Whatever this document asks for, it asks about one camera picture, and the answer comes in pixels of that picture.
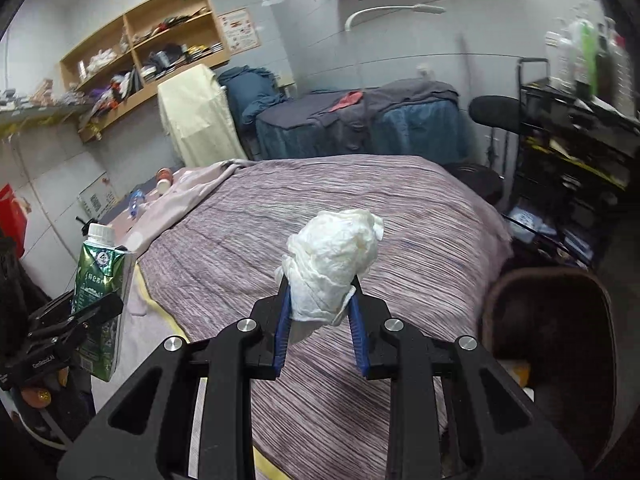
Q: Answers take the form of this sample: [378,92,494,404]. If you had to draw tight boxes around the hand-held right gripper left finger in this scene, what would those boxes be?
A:
[56,275,291,480]

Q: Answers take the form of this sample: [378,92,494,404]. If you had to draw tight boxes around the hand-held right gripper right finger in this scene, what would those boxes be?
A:
[347,285,586,480]

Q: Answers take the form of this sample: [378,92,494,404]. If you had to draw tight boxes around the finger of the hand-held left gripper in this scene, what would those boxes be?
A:
[30,291,124,346]
[27,296,78,333]

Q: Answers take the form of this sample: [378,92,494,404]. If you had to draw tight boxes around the green drink carton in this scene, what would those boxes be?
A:
[72,222,136,383]

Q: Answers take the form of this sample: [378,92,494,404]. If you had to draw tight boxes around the white tissue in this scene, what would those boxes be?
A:
[274,208,386,326]

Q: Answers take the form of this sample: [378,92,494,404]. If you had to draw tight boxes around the brown trash bin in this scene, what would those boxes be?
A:
[480,267,618,471]

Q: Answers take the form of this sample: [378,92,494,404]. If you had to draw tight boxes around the red paper bag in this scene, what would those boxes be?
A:
[0,182,26,256]

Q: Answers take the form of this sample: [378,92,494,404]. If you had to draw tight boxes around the purple striped blanket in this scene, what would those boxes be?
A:
[135,155,513,480]

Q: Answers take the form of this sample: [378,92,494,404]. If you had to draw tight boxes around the blue white packet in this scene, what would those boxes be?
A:
[510,207,556,236]

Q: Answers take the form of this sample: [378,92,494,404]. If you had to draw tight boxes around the colourful cloth pile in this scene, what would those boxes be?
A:
[80,72,143,126]

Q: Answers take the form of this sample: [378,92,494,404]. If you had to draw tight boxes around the cream towel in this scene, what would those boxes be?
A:
[157,64,248,168]

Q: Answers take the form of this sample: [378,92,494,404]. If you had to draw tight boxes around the massage bed with blue cover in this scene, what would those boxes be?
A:
[255,77,471,166]

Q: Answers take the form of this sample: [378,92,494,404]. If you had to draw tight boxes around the red cloth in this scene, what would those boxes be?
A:
[327,91,365,112]

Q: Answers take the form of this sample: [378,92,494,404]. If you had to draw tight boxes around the blue cloth pile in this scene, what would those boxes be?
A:
[217,66,281,126]

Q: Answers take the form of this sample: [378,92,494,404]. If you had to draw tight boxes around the grey sheet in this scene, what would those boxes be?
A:
[256,77,461,128]

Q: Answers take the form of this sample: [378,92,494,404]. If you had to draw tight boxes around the white cloth bundle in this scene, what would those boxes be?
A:
[85,47,118,71]

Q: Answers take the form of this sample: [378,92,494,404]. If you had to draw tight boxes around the dark folded clothes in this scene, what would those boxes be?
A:
[147,45,183,68]

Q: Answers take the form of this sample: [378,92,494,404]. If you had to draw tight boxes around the black stool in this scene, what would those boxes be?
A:
[442,95,526,201]

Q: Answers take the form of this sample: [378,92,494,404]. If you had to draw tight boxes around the row of small boxes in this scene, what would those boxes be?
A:
[182,42,223,63]

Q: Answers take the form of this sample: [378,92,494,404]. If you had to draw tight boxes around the pile of assorted small items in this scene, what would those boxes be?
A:
[132,7,211,43]

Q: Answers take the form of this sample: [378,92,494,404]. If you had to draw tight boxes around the black mesh drawer cart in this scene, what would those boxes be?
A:
[505,57,640,271]

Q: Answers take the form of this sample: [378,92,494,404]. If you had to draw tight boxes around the white floor lamp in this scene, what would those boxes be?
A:
[344,4,447,91]

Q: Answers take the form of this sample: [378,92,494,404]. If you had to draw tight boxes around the green bottle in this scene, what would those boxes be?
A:
[575,20,601,98]

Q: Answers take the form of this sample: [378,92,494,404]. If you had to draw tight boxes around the dark brown bottle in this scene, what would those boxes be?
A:
[597,25,615,103]

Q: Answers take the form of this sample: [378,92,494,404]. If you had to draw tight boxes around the clear bottle with red cap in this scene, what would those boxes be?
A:
[610,35,636,113]

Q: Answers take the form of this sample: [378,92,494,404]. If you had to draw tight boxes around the white wall sign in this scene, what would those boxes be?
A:
[77,175,118,221]

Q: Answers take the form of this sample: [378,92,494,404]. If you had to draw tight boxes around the grey metal wall shelf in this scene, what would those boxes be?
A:
[0,77,96,126]

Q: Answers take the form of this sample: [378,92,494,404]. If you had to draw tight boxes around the wall poster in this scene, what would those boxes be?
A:
[218,7,262,55]

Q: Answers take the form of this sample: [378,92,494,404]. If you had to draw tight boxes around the wooden cubby wall shelf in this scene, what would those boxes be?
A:
[59,0,232,143]

